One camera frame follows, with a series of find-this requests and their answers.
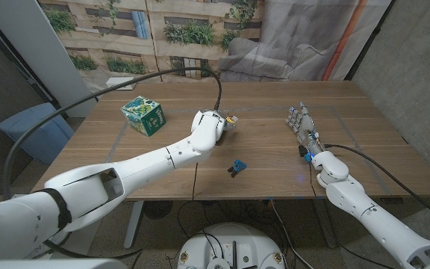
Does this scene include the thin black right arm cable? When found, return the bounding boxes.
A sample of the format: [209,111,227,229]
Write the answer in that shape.
[307,160,397,269]

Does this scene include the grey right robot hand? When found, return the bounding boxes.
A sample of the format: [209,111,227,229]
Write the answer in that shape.
[284,101,324,156]

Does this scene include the blue plastic bin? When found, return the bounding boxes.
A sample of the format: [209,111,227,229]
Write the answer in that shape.
[0,102,75,165]

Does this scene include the small blue black clip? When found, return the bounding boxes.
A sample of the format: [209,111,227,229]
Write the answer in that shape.
[227,159,249,179]

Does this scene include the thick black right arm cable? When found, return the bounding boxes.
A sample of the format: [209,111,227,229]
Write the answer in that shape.
[323,143,430,229]

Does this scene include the white floor cable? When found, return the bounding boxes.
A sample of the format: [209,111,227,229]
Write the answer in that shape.
[269,200,315,269]

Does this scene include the grey table leg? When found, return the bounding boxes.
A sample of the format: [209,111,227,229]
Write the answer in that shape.
[313,199,337,250]

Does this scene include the black backdrop pole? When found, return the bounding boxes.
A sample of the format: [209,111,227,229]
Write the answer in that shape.
[343,0,397,81]

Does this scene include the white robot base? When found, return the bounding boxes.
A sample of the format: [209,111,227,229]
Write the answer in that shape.
[176,223,287,269]

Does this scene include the white power strip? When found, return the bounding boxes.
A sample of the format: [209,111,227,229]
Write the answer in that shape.
[105,76,137,91]

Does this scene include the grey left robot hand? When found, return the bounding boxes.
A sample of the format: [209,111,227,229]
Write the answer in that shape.
[220,114,240,132]

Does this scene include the white table leg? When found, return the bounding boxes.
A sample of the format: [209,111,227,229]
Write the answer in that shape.
[123,200,145,250]

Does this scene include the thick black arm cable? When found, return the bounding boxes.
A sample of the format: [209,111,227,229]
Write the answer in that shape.
[323,143,430,229]
[1,67,223,261]

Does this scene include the printed building backdrop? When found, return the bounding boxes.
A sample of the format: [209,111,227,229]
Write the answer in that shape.
[37,0,393,99]

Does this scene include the black round grille disc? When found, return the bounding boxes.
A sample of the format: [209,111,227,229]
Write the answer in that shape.
[143,200,174,220]

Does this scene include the white robot chest shell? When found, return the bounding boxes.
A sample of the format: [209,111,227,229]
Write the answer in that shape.
[0,257,128,269]

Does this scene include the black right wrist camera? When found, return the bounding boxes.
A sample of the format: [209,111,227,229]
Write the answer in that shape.
[298,144,314,164]

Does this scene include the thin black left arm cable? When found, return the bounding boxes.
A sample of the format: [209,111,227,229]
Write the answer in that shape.
[164,161,200,269]

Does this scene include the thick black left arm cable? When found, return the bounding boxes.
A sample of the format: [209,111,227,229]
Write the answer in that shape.
[1,67,223,261]

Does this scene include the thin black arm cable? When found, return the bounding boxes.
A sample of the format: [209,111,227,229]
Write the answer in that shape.
[164,161,200,269]
[307,160,397,269]

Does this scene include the white partition panel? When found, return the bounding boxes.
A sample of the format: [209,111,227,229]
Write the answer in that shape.
[0,0,98,119]

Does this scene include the green floral tissue box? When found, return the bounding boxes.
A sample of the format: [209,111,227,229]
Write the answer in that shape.
[120,96,167,137]

